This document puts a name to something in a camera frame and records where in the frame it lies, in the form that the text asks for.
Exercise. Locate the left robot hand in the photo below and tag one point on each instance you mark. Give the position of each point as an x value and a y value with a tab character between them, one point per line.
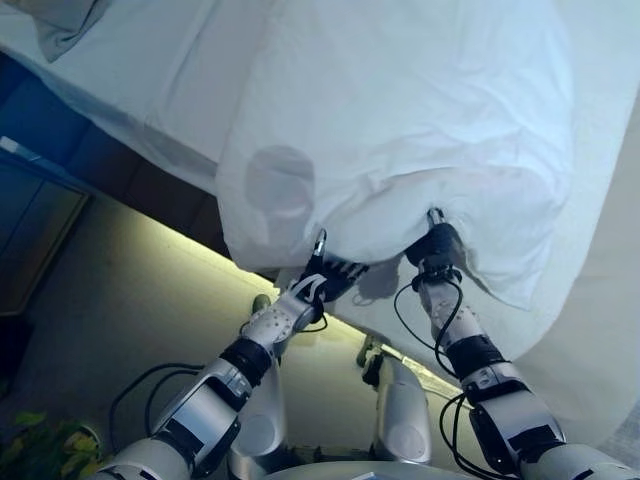
332	277

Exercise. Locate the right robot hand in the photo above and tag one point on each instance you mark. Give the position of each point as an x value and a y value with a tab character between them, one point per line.
435	247

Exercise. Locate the white duvet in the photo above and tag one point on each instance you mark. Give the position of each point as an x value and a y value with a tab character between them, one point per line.
400	125

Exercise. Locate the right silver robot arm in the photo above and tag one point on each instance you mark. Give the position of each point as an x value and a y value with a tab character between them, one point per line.
500	395

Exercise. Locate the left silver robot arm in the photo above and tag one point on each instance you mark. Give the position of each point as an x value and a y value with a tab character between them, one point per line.
215	395

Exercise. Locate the right silver robot leg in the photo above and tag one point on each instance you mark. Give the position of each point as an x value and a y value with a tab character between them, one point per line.
405	410

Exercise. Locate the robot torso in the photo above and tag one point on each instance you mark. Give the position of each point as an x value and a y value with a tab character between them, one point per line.
390	475

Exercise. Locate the wooden nightstand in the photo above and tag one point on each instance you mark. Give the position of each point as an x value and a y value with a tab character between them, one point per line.
35	235

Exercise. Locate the green leafy plant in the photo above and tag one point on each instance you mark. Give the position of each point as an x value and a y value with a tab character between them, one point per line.
55	445

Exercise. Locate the beige pillow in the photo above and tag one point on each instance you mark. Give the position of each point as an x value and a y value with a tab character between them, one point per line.
65	30

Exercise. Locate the brown upholstered bed frame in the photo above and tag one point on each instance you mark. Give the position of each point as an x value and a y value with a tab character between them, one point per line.
150	185

